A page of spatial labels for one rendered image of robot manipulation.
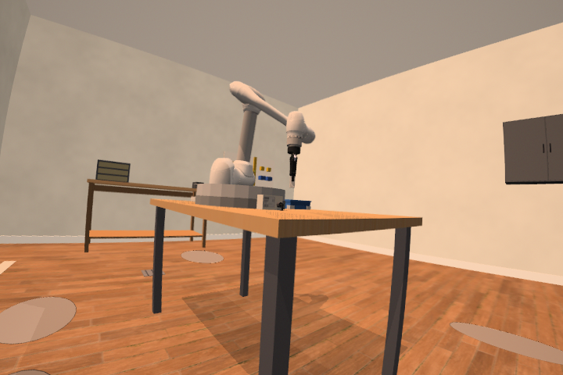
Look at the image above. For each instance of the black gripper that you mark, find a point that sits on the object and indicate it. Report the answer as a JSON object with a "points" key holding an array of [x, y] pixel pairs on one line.
{"points": [[293, 150]]}

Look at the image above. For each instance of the blue shallow tray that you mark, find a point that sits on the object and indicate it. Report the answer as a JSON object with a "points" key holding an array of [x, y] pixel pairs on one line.
{"points": [[297, 204]]}

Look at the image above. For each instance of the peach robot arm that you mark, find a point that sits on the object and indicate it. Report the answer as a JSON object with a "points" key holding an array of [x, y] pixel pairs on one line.
{"points": [[224, 171]]}

